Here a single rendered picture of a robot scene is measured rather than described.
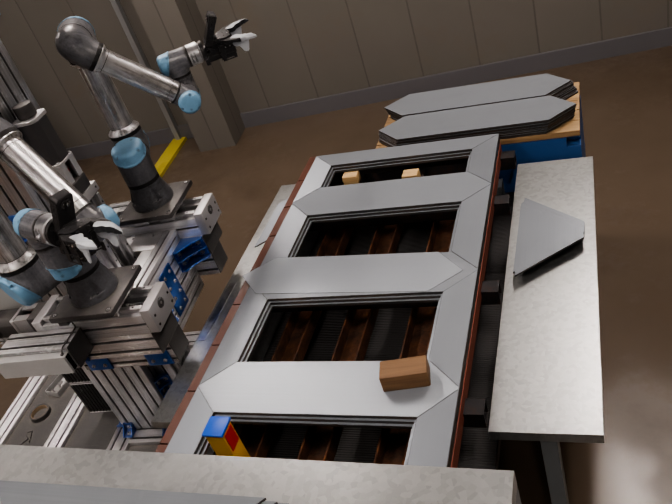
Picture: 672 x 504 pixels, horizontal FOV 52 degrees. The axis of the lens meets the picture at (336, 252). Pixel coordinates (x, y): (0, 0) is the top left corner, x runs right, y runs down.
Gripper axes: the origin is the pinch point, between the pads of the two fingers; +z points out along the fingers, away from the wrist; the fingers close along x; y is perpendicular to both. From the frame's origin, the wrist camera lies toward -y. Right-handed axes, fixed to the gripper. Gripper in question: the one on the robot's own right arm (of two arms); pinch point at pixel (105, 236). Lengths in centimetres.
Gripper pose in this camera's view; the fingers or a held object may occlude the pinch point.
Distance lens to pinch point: 157.0
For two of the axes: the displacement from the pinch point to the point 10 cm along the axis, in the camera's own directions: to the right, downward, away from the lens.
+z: 7.8, 1.6, -6.0
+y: 2.0, 8.5, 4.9
